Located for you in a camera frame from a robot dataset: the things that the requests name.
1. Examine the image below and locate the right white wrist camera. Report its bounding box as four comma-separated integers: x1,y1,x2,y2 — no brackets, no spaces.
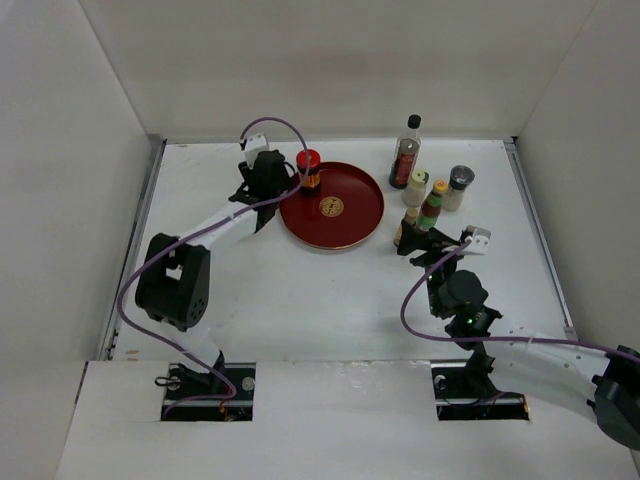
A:
460,225,491,255

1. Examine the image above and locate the white bottle cream cap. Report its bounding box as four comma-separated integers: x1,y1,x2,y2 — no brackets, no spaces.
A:
402,168,429,208

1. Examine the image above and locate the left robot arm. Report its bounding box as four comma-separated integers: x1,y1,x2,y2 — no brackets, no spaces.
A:
135,150,294,399

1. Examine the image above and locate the red-lid chili sauce jar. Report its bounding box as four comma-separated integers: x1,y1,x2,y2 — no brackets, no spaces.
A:
296,149,321,195

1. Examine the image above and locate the tall soy sauce bottle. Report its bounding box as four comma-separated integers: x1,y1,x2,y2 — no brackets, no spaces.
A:
388,114,422,189

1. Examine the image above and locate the black-top glass grinder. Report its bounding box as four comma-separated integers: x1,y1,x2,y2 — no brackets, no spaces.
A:
442,165,475,212

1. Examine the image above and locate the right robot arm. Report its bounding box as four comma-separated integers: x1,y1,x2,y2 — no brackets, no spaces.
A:
397,222,639,450

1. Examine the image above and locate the round red lacquer tray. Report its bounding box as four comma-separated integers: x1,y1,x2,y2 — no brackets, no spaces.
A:
279,161,384,250

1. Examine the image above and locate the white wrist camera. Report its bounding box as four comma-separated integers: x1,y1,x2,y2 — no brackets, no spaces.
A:
240,133,270,169
460,225,491,255

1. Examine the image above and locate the small oil bottle cork cap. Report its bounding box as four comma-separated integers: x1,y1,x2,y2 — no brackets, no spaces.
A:
394,207,419,247

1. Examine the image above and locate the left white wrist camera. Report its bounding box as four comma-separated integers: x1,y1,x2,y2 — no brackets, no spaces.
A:
240,133,270,169

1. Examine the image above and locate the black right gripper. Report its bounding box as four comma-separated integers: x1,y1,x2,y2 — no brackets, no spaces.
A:
398,220,467,316

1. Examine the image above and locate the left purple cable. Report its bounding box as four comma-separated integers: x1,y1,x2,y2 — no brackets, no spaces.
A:
117,116,308,420

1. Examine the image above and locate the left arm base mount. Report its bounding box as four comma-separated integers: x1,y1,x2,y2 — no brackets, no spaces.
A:
154,363,257,422

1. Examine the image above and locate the chili sauce bottle yellow cap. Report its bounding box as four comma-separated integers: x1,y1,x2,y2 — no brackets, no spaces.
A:
417,179,450,232

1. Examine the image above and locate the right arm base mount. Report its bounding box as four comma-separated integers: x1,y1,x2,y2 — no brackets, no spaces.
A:
430,361,530,421

